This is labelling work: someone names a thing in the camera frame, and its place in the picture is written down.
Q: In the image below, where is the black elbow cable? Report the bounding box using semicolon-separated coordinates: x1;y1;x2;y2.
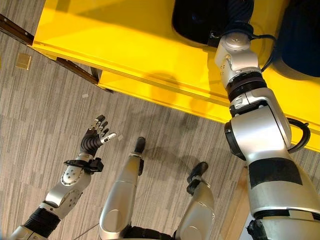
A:
285;117;311;154

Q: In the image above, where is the silver robot leg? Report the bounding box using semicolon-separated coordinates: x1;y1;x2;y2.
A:
174;161;216;240
98;136;147;240

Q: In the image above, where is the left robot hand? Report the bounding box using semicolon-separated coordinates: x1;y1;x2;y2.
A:
79;114;118;158

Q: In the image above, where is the light wooden board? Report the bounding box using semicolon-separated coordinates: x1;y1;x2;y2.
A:
219;165;251;240

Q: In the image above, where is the brass floor socket plate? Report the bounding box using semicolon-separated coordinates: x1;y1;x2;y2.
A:
15;52;33;71

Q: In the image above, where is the right silver robot leg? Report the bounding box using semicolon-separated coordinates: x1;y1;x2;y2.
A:
174;161;216;240

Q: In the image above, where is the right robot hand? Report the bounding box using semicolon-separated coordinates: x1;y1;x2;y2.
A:
225;0;255;27

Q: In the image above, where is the left silver robot leg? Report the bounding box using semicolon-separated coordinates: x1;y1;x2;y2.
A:
98;136;147;240

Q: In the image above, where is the dark metal shelf rail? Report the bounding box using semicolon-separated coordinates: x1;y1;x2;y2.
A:
55;57;104;86
0;13;35;46

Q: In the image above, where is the black sole-shaped part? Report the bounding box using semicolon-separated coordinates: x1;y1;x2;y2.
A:
271;0;320;79
171;0;232;47

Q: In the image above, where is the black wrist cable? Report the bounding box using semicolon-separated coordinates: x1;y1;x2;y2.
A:
249;33;278;74

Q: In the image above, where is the yellow shelf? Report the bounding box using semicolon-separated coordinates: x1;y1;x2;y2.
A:
32;0;320;152

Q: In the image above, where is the black robot pelvis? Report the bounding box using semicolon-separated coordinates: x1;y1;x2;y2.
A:
123;225;181;240

